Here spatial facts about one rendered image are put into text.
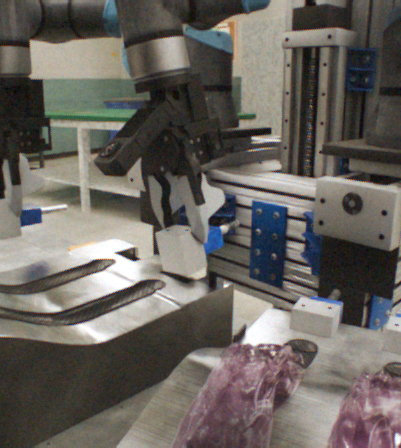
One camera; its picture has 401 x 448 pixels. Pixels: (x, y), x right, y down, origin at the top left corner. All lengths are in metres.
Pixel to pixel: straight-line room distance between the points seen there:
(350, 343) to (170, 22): 0.42
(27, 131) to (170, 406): 0.51
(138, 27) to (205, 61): 0.55
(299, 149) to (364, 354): 0.64
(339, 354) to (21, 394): 0.33
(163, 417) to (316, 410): 0.12
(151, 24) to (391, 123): 0.45
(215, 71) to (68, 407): 0.83
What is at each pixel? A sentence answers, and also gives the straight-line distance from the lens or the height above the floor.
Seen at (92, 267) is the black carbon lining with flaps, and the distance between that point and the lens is 0.70.
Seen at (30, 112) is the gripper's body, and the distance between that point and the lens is 0.79.
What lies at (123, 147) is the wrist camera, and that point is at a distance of 0.55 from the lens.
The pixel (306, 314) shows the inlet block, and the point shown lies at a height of 0.88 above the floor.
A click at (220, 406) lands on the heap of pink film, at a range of 0.36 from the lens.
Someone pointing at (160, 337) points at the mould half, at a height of 0.86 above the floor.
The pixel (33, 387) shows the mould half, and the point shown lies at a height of 0.86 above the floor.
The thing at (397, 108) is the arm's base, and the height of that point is 1.10.
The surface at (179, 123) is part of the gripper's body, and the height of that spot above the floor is 1.09.
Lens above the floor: 1.13
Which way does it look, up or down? 16 degrees down
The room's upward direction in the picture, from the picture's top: straight up
